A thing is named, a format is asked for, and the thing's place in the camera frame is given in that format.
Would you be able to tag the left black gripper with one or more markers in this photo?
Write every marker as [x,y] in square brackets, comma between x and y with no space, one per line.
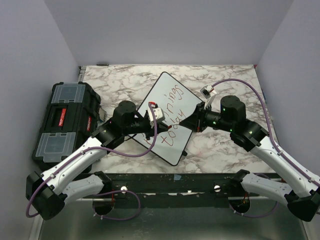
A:
[161,127]

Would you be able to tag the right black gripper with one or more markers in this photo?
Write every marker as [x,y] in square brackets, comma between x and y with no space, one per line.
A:
[195,122]

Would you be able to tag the black framed whiteboard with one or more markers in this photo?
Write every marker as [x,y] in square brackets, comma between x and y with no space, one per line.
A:
[177,103]

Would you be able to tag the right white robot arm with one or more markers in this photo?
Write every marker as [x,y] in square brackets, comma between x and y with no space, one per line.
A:
[298,191]

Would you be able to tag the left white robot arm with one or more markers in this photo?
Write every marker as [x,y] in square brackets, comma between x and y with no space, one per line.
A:
[56,187]

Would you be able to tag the black plastic toolbox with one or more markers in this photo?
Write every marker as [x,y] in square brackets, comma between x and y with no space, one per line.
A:
[72,114]

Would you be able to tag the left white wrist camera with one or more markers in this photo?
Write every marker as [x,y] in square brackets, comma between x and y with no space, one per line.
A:
[155,113]

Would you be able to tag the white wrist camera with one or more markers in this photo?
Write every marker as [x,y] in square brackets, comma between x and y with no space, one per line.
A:
[209,93]
[155,113]

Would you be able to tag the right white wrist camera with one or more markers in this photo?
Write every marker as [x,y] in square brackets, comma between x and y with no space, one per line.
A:
[209,93]

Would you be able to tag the black mounting rail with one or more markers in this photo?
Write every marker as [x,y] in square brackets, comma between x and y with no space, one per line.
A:
[169,190]

